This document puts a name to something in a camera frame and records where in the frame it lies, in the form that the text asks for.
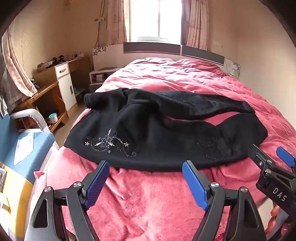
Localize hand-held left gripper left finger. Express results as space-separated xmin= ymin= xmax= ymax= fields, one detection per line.
xmin=24 ymin=160 xmax=110 ymax=241

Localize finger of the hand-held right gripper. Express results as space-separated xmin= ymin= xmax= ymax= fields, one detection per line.
xmin=248 ymin=144 xmax=274 ymax=173
xmin=276 ymin=146 xmax=296 ymax=173

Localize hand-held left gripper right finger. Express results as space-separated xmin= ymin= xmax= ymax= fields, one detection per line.
xmin=182 ymin=160 xmax=269 ymax=241

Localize black embroidered pants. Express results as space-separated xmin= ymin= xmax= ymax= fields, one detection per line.
xmin=64 ymin=88 xmax=269 ymax=172

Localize person's right hand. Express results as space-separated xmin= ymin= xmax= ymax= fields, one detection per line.
xmin=265 ymin=205 xmax=292 ymax=235

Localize blue cushioned chair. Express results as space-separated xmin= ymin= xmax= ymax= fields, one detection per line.
xmin=0 ymin=109 xmax=60 ymax=241

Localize white plastic sheet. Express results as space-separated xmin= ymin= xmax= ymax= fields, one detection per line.
xmin=14 ymin=134 xmax=35 ymax=165

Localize yellow cloth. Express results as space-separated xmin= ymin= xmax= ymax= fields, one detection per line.
xmin=0 ymin=162 xmax=33 ymax=241

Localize white cabinet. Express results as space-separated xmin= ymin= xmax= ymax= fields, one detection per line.
xmin=55 ymin=62 xmax=78 ymax=112

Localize wooden desk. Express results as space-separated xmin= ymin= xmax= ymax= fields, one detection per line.
xmin=14 ymin=82 xmax=70 ymax=133

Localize white open nightstand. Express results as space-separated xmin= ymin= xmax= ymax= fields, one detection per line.
xmin=89 ymin=67 xmax=119 ymax=93

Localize pink bed blanket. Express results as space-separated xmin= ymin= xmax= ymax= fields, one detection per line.
xmin=38 ymin=57 xmax=296 ymax=241

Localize dark clutter on dresser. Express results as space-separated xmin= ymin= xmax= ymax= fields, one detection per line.
xmin=37 ymin=55 xmax=66 ymax=69

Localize pale pink side curtain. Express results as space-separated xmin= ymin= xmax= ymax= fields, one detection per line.
xmin=1 ymin=28 xmax=38 ymax=100

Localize pink patterned curtain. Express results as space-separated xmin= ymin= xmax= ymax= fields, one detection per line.
xmin=181 ymin=0 xmax=210 ymax=50
xmin=105 ymin=0 xmax=131 ymax=45

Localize white and grey headboard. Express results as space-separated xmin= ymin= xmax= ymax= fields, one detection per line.
xmin=92 ymin=42 xmax=241 ymax=78

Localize bright window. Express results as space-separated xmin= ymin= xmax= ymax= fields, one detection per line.
xmin=129 ymin=0 xmax=183 ymax=44

